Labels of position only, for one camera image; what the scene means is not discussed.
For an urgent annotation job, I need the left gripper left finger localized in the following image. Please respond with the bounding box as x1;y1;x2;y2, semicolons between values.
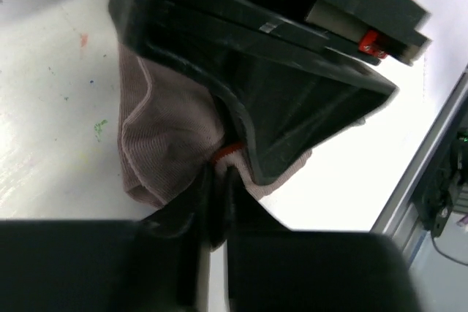
1;166;212;311

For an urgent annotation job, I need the taupe sock with red cuff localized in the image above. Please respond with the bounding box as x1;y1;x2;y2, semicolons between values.
118;45;312;210

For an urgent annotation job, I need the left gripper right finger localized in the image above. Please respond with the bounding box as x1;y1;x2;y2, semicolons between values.
224;167;420;312

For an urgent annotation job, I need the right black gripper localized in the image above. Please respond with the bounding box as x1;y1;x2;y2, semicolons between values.
109;0;431;185

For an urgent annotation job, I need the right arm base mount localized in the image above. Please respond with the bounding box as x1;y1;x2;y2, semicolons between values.
415;118;467;237

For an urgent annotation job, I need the aluminium frame rail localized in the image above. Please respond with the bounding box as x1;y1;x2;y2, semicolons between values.
371;73;467;262

